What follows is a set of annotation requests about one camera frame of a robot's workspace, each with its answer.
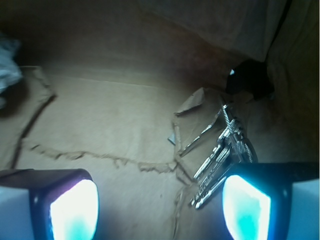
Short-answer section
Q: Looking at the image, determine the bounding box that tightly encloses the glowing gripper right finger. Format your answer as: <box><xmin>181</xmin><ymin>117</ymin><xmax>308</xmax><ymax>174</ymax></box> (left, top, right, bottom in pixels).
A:
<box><xmin>222</xmin><ymin>162</ymin><xmax>320</xmax><ymax>240</ymax></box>

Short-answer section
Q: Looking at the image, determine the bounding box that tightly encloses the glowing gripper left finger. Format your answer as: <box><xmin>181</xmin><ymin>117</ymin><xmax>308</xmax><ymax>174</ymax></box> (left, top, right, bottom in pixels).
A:
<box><xmin>0</xmin><ymin>168</ymin><xmax>99</xmax><ymax>240</ymax></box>

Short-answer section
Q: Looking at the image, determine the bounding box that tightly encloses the silver key bunch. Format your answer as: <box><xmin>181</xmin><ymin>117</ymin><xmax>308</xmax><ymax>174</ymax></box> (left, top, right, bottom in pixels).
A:
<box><xmin>189</xmin><ymin>103</ymin><xmax>258</xmax><ymax>210</ymax></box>

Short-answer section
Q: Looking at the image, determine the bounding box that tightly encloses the crumpled grey paper ball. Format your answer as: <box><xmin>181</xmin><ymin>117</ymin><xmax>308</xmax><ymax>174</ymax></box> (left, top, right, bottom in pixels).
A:
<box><xmin>0</xmin><ymin>31</ymin><xmax>22</xmax><ymax>95</ymax></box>

